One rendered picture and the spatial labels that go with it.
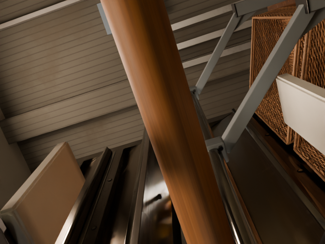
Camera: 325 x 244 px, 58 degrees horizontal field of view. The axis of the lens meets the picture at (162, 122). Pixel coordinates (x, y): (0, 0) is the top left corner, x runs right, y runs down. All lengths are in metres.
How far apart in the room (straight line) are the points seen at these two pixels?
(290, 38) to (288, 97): 0.39
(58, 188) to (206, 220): 0.09
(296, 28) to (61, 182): 0.47
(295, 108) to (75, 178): 0.13
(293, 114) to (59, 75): 3.62
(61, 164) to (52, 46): 3.58
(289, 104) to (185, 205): 0.08
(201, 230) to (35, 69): 3.70
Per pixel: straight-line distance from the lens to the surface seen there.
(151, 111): 0.15
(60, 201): 0.16
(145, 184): 1.01
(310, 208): 0.91
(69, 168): 0.18
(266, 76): 0.55
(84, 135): 3.81
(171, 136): 0.15
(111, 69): 3.56
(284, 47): 0.56
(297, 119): 0.17
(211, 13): 3.14
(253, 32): 1.68
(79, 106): 3.55
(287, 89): 0.17
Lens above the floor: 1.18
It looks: 6 degrees up
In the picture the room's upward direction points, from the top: 107 degrees counter-clockwise
